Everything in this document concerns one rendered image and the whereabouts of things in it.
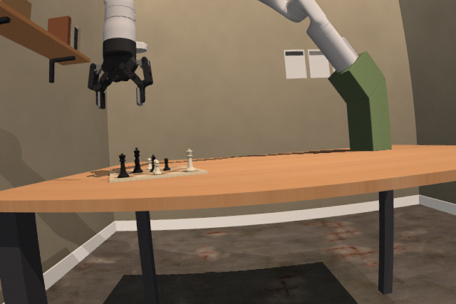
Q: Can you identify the wooden chessboard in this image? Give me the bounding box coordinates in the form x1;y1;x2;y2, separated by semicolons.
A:
109;165;208;183

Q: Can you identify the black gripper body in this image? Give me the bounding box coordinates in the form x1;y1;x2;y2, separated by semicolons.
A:
101;38;138;83

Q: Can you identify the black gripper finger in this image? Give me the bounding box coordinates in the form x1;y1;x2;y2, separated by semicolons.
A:
88;63;115;109
119;57;153;106

